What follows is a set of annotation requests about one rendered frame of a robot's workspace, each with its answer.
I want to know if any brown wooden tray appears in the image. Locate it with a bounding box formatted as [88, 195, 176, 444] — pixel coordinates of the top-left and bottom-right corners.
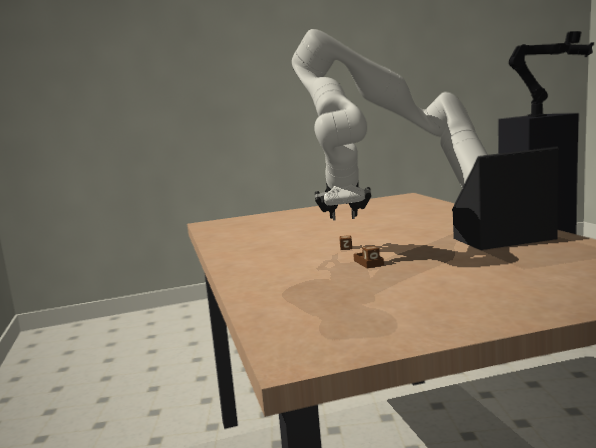
[354, 253, 384, 268]

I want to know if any brown digit cube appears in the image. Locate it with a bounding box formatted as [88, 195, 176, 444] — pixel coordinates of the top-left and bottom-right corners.
[339, 235, 352, 250]
[362, 246, 380, 261]

